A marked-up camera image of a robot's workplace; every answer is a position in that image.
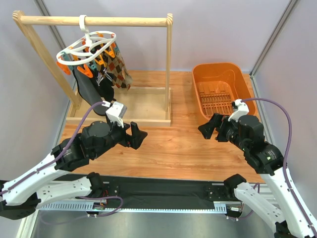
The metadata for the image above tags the grey black long sock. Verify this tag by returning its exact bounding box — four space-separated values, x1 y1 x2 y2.
73 68 103 106

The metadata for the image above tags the black white striped sock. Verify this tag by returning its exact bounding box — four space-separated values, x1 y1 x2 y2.
91 71 114 102

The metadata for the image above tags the brown argyle sock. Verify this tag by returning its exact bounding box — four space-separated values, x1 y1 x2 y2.
103 51 133 90

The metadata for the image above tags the teal clothes peg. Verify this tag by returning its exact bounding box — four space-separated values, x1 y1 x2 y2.
89 59 97 71

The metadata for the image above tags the white round clip hanger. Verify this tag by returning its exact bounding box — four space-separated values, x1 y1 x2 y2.
56 15 116 66

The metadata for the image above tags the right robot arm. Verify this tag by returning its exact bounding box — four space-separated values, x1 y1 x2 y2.
198 114 317 238

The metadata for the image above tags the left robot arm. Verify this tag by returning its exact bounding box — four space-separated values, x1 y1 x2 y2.
0 121 148 220

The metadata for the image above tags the wooden hanging rack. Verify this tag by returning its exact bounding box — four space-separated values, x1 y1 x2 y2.
12 10 173 127

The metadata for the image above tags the orange plastic basket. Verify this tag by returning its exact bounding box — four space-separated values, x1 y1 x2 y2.
192 62 254 124

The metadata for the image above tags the orange clothes peg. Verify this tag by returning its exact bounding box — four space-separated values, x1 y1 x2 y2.
77 64 93 78

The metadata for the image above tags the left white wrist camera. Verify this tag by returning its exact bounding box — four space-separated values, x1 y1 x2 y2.
102 101 127 128

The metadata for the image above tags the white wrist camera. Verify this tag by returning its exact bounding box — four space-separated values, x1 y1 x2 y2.
102 101 127 128
228 99 249 122

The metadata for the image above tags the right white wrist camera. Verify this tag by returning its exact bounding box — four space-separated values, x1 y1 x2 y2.
228 99 249 122

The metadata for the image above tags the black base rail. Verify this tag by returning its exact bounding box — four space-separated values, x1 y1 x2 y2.
49 173 253 211

